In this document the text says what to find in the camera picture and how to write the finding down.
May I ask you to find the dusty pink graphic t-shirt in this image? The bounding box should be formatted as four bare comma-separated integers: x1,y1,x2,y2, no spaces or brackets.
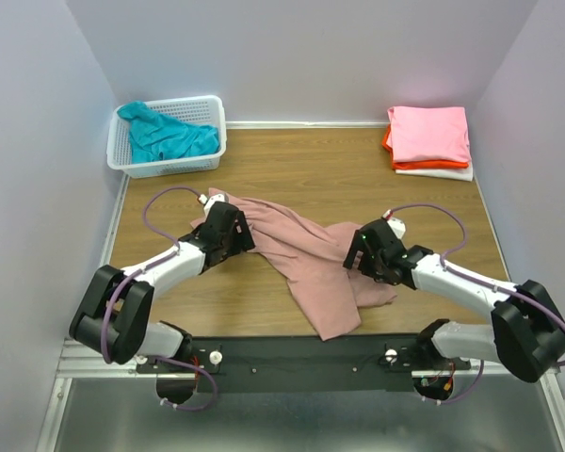
208,188,396,341

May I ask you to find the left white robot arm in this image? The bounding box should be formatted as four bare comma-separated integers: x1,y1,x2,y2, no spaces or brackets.
69,195,254,372

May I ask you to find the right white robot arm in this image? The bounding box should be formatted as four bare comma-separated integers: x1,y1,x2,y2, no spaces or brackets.
344,218,565,382

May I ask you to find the folded orange t-shirt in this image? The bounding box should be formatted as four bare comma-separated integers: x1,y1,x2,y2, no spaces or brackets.
381,126,469,170

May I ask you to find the folded white t-shirt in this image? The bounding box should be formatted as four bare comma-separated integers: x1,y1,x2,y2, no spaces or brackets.
395,165,474,182

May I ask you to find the teal t-shirt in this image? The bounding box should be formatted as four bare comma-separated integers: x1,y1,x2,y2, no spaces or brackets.
117,101,220,164

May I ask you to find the white plastic laundry basket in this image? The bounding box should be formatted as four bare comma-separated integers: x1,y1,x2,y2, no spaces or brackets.
106,95,227,178

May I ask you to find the folded light pink t-shirt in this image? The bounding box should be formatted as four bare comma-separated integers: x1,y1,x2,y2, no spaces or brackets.
385,106,471,168

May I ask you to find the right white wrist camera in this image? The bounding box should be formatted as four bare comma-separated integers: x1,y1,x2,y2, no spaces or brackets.
382,210,406,239

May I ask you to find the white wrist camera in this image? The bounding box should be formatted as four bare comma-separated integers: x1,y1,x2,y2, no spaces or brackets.
382,210,406,239
198,193,228,216

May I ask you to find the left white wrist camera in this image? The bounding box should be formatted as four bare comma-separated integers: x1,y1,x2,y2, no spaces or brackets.
198,193,228,216

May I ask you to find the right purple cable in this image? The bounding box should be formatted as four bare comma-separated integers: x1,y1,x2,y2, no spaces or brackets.
385,202,565,406

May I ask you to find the purple cable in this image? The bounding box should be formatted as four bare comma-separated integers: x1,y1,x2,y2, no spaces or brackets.
101,186,218,412
385,202,565,406

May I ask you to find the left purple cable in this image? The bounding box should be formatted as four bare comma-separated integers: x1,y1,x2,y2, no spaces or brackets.
101,186,218,412

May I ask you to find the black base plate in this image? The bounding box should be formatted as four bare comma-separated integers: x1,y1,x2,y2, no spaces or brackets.
137,333,471,406

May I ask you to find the aluminium frame rail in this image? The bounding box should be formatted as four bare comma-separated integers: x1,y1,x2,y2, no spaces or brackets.
35,178,565,452

